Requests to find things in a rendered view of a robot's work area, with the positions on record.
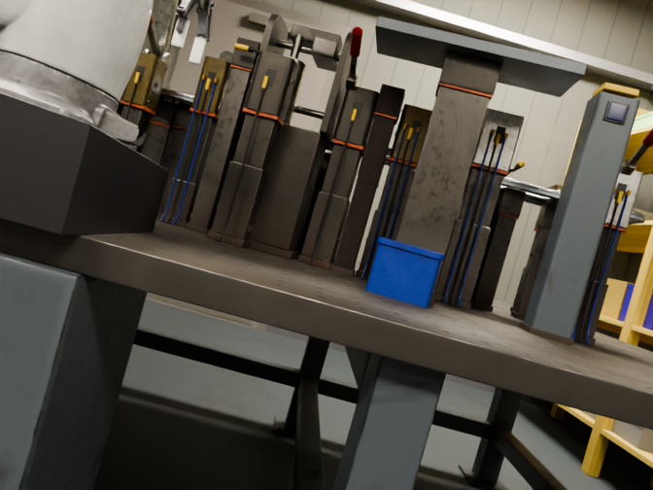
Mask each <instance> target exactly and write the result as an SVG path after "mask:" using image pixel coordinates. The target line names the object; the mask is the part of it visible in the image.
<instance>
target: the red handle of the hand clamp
mask: <svg viewBox="0 0 653 490"><path fill-rule="evenodd" d="M147 32H148V36H149V40H150V44H151V48H152V52H153V55H156V56H158V57H160V48H159V44H158V40H157V37H156V32H155V25H154V18H153V13H152V15H151V19H150V23H149V27H148V31H147Z"/></svg>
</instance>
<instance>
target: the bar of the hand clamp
mask: <svg viewBox="0 0 653 490"><path fill-rule="evenodd" d="M181 4H182V0H159V2H158V8H157V13H156V18H155V32H156V37H157V40H158V44H159V46H160V47H161V53H160V59H162V57H163V55H164V54H165V53H168V50H169V45H170V40H171V35H172V30H173V25H174V20H175V15H176V11H177V7H178V6H180V5H181Z"/></svg>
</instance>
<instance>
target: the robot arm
mask: <svg viewBox="0 0 653 490"><path fill-rule="evenodd" d="M211 1H212V0H182V4H181V5H180V6H178V7H177V11H176V15H175V18H178V20H177V24H176V27H175V31H174V35H173V38H172V42H171V46H173V47H177V48H181V49H182V48H183V46H184V42H185V39H186V36H187V32H188V29H189V20H188V19H189V18H190V16H191V15H192V14H193V12H194V11H195V10H196V13H197V14H198V22H197V37H195V39H194V43H193V46H192V50H191V54H190V57H189V62H190V63H194V64H198V65H199V64H200V61H201V57H202V54H203V51H204V47H205V44H206V42H210V38H211V30H212V22H213V14H214V10H215V6H216V5H215V4H214V3H211ZM153 2H154V0H0V92H2V93H5V94H8V95H10V96H13V97H15V98H18V99H21V100H24V101H27V102H30V103H32V104H35V105H38V106H41V107H44V108H46V109H49V110H52V111H55V112H57V113H60V114H62V115H65V116H68V117H71V118H74V119H76V120H79V121H82V122H85V123H90V124H92V125H93V126H95V127H97V128H98V129H100V130H102V131H104V132H105V133H107V134H109V135H110V136H112V137H114V138H115V139H117V140H119V141H120V142H122V143H123V144H124V145H126V146H128V147H129V148H131V149H133V150H135V151H136V149H137V148H136V146H138V147H140V145H142V144H143V143H144V140H145V137H146V133H145V129H143V128H142V127H140V126H138V125H136V124H134V123H132V122H129V121H127V120H125V119H123V118H121V117H120V115H119V114H117V109H118V106H119V103H120V99H121V97H122V94H123V92H124V90H125V88H126V86H127V84H128V82H129V80H130V78H131V75H132V73H133V71H134V68H135V66H136V63H137V60H138V58H139V55H140V52H141V50H142V47H143V44H144V41H145V38H146V34H147V31H148V27H149V23H150V19H151V15H152V9H153ZM182 7H183V8H182Z"/></svg>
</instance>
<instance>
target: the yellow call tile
mask: <svg viewBox="0 0 653 490"><path fill-rule="evenodd" d="M601 91H602V92H607V93H611V94H615V95H620V96H624V97H628V98H632V99H635V98H636V97H638V95H639V90H638V89H634V88H630V87H622V86H618V85H614V84H610V83H604V84H603V85H602V86H601V87H599V88H598V89H596V90H595V91H594V92H593V97H594V96H595V95H596V94H598V93H599V92H601Z"/></svg>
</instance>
